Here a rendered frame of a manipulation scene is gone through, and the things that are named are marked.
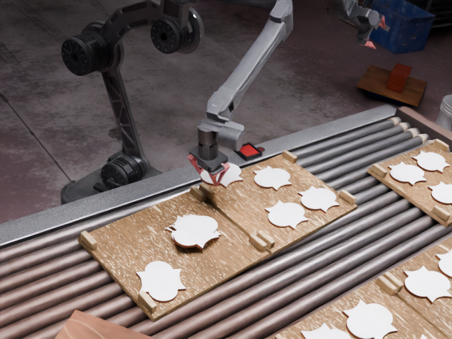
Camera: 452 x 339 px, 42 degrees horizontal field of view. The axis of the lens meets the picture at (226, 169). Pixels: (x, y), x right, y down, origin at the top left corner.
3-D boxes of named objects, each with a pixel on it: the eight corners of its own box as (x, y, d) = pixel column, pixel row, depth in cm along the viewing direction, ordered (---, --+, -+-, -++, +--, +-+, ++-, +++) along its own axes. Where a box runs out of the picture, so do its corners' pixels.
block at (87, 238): (79, 239, 161) (79, 231, 159) (85, 237, 162) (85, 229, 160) (91, 251, 157) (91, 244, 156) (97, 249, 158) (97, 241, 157)
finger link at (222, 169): (213, 195, 168) (212, 171, 162) (197, 182, 172) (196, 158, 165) (231, 183, 171) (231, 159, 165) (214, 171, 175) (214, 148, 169)
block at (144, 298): (136, 300, 146) (137, 292, 144) (142, 296, 147) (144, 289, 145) (151, 315, 143) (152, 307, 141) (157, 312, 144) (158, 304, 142)
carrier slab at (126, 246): (77, 241, 162) (77, 237, 161) (190, 193, 187) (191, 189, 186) (153, 323, 143) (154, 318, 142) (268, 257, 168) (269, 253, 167)
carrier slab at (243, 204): (194, 192, 188) (195, 188, 187) (281, 157, 213) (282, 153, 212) (271, 256, 169) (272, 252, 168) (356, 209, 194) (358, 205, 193)
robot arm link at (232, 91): (279, 24, 185) (277, -2, 175) (295, 29, 183) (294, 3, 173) (208, 125, 168) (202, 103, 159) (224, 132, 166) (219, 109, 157)
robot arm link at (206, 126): (202, 113, 161) (193, 124, 157) (225, 120, 159) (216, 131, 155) (203, 133, 166) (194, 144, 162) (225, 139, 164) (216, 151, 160)
